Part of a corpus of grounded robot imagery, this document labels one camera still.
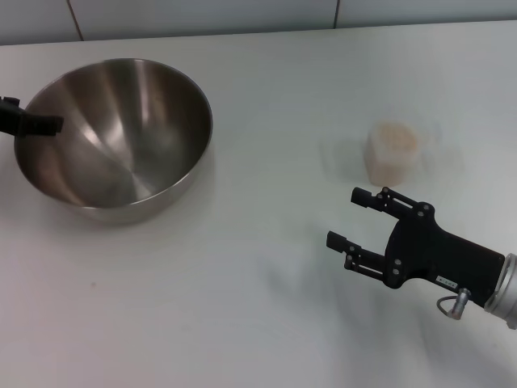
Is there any white rice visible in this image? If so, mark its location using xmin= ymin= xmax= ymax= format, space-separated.
xmin=365 ymin=121 xmax=421 ymax=186

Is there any stainless steel mixing bowl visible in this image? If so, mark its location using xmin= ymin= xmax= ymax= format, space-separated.
xmin=13 ymin=57 xmax=214 ymax=226

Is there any clear plastic measuring cup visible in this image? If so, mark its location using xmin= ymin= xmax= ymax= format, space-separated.
xmin=362 ymin=119 xmax=443 ymax=187

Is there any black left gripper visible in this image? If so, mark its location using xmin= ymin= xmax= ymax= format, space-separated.
xmin=0 ymin=95 xmax=65 ymax=137

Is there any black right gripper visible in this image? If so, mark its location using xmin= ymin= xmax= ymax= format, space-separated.
xmin=326 ymin=186 xmax=506 ymax=306

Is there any right wrist connector cable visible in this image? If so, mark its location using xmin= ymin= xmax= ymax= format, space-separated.
xmin=435 ymin=287 xmax=472 ymax=320

